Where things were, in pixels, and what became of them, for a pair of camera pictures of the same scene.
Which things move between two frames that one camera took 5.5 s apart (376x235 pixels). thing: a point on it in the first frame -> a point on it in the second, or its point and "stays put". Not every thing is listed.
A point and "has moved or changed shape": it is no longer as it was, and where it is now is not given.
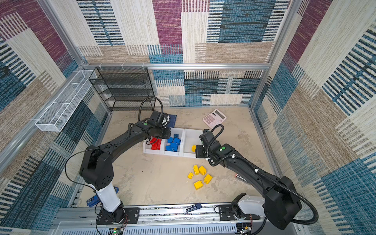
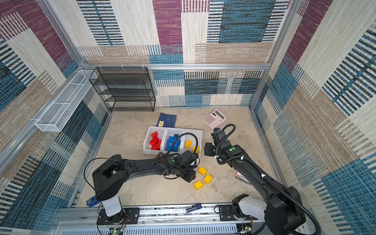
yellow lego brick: [198, 184] stays put
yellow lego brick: [207, 178] stays put
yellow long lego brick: [196, 169] has moved or changed shape
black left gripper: [168, 133] -> [191, 176]
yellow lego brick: [202, 170] stays put
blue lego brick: [171, 148] stays put
